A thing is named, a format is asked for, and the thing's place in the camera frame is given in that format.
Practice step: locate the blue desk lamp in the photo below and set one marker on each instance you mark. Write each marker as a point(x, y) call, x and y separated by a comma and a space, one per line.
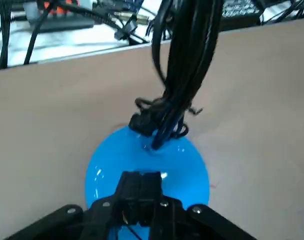
point(112, 162)

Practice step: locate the grey device box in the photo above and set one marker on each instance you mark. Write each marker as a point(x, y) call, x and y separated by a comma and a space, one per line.
point(67, 23)

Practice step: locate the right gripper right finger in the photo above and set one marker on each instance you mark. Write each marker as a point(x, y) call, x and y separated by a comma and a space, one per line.
point(152, 185)

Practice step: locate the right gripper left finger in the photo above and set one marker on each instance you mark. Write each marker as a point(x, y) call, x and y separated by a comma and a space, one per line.
point(132, 185)

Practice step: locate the orange connector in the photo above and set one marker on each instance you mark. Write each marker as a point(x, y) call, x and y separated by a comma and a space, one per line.
point(59, 8)

